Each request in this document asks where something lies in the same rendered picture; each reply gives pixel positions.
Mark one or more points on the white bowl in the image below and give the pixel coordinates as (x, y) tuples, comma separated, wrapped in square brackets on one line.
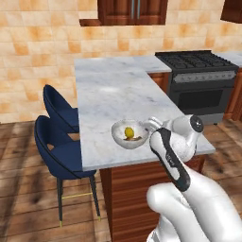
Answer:
[(121, 140)]

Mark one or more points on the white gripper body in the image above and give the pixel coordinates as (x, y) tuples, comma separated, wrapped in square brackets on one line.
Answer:
[(153, 123)]

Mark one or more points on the wooden counter base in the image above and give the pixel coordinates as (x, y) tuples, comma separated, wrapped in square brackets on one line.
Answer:
[(132, 201)]

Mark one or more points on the dark wood corner wall cupboard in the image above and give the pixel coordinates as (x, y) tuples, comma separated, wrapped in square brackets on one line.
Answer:
[(232, 10)]

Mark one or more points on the black and silver stove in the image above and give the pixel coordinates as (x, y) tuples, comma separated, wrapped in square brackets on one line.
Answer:
[(201, 85)]

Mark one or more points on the navy blue bar stool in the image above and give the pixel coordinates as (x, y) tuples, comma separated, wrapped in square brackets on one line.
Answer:
[(64, 157), (61, 108)]

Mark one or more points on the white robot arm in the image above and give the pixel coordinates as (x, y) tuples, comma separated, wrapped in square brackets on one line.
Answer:
[(201, 201)]

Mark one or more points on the wooden base cabinet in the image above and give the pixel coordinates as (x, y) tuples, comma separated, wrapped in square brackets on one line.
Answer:
[(234, 97), (161, 80)]

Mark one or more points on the yellow lemon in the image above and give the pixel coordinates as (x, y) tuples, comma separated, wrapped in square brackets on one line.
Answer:
[(128, 132)]

